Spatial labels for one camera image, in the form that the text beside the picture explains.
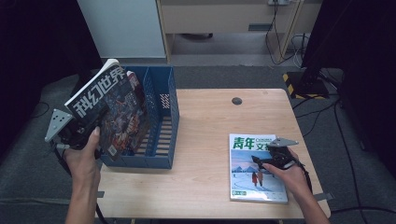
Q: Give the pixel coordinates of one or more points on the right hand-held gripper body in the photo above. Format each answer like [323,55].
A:
[281,158]

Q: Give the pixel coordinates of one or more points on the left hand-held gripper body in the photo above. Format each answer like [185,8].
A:
[59,121]

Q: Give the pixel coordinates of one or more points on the dark blue orange cover magazine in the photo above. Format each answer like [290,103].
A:
[118,102]

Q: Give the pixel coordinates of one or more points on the light blue snow scene magazine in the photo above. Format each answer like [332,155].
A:
[249,186]

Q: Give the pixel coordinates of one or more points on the red planet cover magazine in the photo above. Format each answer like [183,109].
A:
[134,81]

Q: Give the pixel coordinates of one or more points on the blue plastic file rack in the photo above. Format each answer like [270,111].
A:
[162,81]

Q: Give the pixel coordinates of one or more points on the person's right hand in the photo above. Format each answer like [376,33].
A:
[292,177]

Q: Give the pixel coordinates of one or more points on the person's left hand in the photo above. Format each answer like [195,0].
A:
[82,165]

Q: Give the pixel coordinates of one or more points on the black stand base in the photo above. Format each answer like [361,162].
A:
[79,82]

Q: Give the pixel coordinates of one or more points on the grey tape strip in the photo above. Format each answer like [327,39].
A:
[323,196]
[100,194]

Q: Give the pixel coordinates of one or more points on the dark round table grommet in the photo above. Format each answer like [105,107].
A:
[237,100]

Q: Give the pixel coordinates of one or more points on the black stand with striped base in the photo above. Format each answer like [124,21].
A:
[308,84]

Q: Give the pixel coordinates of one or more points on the black curtain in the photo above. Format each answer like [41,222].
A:
[37,37]
[367,46]

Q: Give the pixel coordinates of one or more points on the white cabinet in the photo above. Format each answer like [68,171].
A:
[124,28]

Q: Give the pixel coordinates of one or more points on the beige wooden desk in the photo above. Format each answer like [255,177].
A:
[218,17]

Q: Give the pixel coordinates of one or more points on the white power strip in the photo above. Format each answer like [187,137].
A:
[278,2]

